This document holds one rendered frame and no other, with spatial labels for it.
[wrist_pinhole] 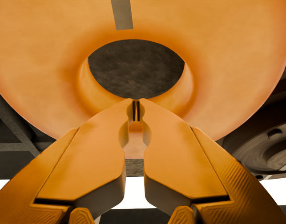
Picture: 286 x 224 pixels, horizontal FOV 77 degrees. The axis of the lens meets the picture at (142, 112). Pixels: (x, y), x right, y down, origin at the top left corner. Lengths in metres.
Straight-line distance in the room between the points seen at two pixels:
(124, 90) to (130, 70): 0.07
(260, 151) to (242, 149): 0.06
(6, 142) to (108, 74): 5.92
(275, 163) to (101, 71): 0.49
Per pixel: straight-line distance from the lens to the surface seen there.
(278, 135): 0.41
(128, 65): 0.51
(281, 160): 0.52
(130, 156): 0.16
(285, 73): 0.41
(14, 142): 6.24
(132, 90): 0.57
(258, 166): 0.56
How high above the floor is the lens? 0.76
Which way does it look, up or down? 47 degrees up
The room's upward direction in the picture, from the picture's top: 179 degrees clockwise
